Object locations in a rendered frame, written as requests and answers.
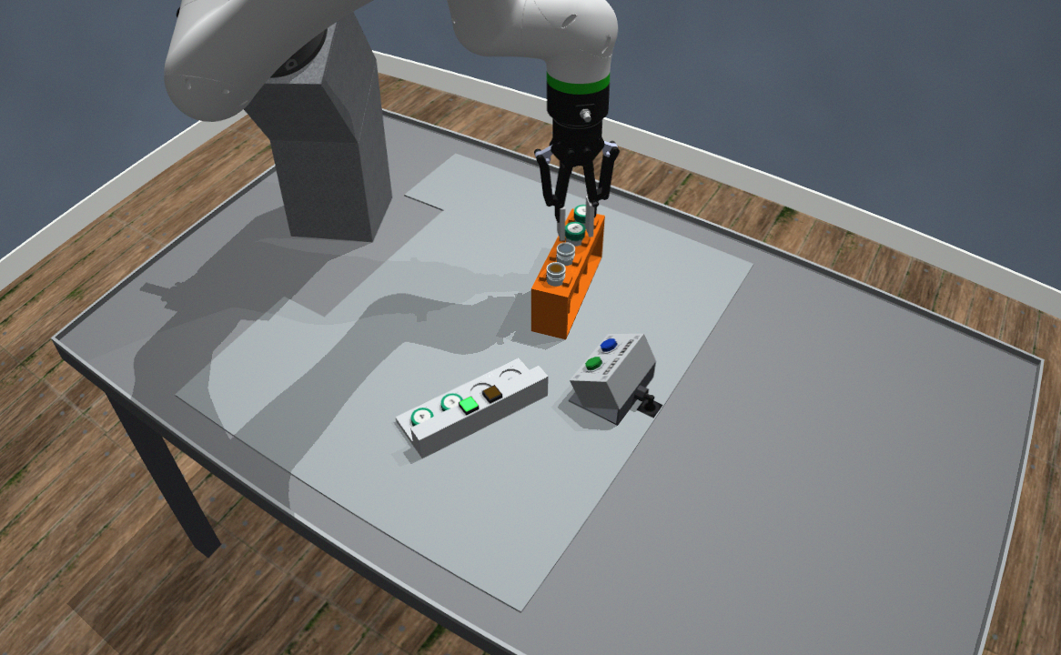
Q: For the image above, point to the light grey bench mat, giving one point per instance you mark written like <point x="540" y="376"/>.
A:
<point x="318" y="396"/>

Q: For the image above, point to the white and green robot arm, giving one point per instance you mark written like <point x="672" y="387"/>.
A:
<point x="219" y="57"/>

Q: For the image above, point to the orange tube rack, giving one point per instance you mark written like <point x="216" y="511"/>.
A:
<point x="549" y="304"/>

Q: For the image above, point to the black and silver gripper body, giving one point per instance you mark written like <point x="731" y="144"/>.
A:
<point x="576" y="138"/>

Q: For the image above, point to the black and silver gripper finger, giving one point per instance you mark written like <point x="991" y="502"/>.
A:
<point x="558" y="199"/>
<point x="610" y="153"/>

